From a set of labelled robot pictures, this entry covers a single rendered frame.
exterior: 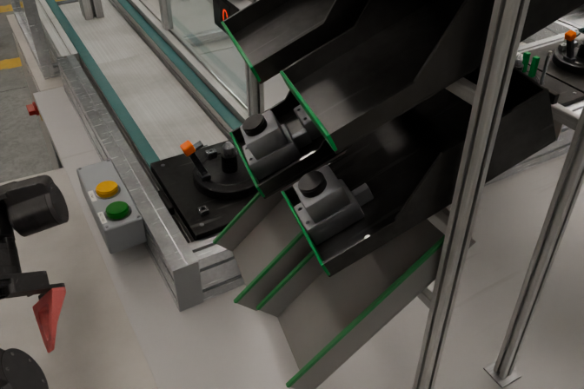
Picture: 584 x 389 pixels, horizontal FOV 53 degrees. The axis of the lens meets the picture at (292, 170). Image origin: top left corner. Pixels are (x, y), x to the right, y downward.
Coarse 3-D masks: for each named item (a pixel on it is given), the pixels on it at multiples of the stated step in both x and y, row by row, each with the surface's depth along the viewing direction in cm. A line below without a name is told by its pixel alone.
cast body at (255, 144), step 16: (272, 112) 73; (240, 128) 74; (256, 128) 71; (272, 128) 71; (256, 144) 71; (272, 144) 72; (288, 144) 72; (304, 144) 75; (256, 160) 73; (272, 160) 73; (288, 160) 74; (256, 176) 74
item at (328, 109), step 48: (384, 0) 60; (432, 0) 62; (480, 0) 48; (576, 0) 52; (336, 48) 61; (384, 48) 60; (432, 48) 56; (480, 48) 51; (336, 96) 58; (384, 96) 55; (336, 144) 52
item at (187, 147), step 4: (188, 140) 104; (184, 144) 103; (188, 144) 103; (196, 144) 104; (200, 144) 104; (184, 148) 102; (188, 148) 102; (192, 148) 103; (196, 148) 104; (184, 152) 103; (188, 152) 103; (192, 152) 103; (192, 156) 104; (196, 156) 105; (192, 160) 105; (196, 160) 105; (196, 164) 106; (200, 164) 106; (200, 168) 106; (204, 168) 107; (200, 172) 107; (204, 172) 107
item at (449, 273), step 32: (512, 0) 45; (512, 32) 47; (512, 64) 49; (480, 96) 51; (480, 128) 53; (576, 128) 64; (480, 160) 54; (576, 160) 65; (480, 192) 57; (576, 192) 68; (448, 224) 61; (544, 224) 72; (448, 256) 64; (544, 256) 74; (448, 288) 65; (448, 320) 69; (512, 320) 83; (512, 352) 85; (416, 384) 77
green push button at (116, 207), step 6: (114, 204) 105; (120, 204) 105; (126, 204) 105; (108, 210) 104; (114, 210) 104; (120, 210) 104; (126, 210) 104; (108, 216) 104; (114, 216) 103; (120, 216) 103
